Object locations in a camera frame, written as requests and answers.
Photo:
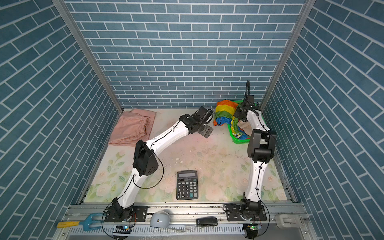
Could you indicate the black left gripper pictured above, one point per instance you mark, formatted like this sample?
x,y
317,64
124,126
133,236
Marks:
x,y
204,131

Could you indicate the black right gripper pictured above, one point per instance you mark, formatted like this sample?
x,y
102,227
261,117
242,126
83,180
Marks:
x,y
237,114

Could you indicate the green plastic basket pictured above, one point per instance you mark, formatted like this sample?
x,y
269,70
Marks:
x,y
242,139

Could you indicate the rainbow striped shorts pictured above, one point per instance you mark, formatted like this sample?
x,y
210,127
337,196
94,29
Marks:
x,y
224,115

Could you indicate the pink shorts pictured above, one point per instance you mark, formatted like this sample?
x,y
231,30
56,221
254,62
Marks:
x,y
131,127

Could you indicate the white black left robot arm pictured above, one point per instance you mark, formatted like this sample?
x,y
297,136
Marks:
x,y
146,160

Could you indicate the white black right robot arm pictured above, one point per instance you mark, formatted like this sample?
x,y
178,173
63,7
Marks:
x,y
261,149

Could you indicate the black desk calculator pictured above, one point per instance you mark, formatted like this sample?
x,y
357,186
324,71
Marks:
x,y
187,185

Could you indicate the black key fob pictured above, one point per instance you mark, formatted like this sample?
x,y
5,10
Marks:
x,y
207,222

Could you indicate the grey tape measure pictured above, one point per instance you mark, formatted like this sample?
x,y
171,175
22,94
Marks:
x,y
160,220

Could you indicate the right circuit board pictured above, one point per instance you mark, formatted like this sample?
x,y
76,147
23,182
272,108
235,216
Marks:
x,y
251,231

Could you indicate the circuit board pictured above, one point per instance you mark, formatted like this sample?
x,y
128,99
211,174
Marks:
x,y
251,231
121,232

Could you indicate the left circuit board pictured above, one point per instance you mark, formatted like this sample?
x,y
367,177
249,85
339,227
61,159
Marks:
x,y
121,232

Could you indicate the blue yellow hand fork tool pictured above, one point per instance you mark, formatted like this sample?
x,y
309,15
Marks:
x,y
87,224

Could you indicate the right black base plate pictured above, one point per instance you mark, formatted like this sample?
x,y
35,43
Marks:
x,y
234,214

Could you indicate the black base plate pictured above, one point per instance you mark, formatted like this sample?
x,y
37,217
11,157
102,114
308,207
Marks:
x,y
139,213
234,214

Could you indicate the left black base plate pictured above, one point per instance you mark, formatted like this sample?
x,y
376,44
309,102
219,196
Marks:
x,y
139,213

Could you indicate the grey plastic handle bracket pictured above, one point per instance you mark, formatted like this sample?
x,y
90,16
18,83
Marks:
x,y
285,221

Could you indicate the aluminium front rail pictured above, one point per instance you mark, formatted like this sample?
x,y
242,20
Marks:
x,y
183,224

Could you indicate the aluminium corner post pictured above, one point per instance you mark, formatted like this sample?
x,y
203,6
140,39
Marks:
x,y
78,36

